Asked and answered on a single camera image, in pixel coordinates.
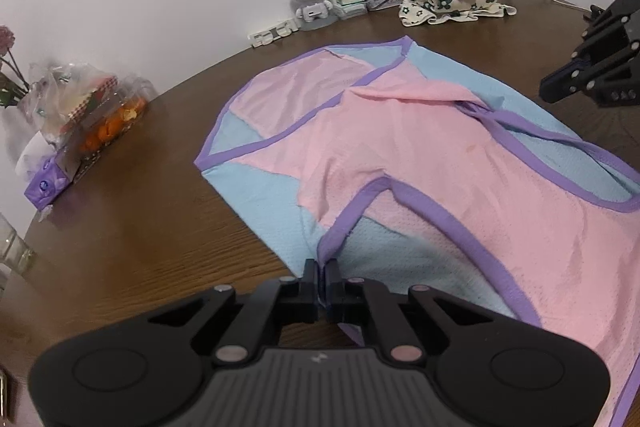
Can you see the pink and blue garment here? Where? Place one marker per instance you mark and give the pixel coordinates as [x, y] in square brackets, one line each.
[400, 132]

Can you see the dried pink roses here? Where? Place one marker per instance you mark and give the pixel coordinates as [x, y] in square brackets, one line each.
[6, 39]

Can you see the clear plastic bag of snacks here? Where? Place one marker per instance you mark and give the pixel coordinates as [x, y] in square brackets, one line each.
[65, 92]

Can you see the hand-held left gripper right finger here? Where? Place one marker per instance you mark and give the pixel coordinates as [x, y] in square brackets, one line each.
[334, 292]

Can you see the clear container of oranges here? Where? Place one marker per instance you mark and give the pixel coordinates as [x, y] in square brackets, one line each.
[112, 122]

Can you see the green and white small boxes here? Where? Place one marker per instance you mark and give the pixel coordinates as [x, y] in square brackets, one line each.
[350, 0]

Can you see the cream cloth with green flowers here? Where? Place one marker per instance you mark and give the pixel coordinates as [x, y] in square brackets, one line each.
[440, 9]

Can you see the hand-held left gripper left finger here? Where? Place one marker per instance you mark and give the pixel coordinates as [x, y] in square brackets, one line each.
[310, 287]

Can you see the clear glass cup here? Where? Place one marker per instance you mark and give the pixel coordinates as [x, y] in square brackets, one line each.
[12, 252]

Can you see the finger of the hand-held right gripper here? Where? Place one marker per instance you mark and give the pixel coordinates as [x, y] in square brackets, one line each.
[605, 34]
[562, 82]

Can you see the purple tissue box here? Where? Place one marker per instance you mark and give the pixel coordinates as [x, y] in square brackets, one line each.
[45, 182]

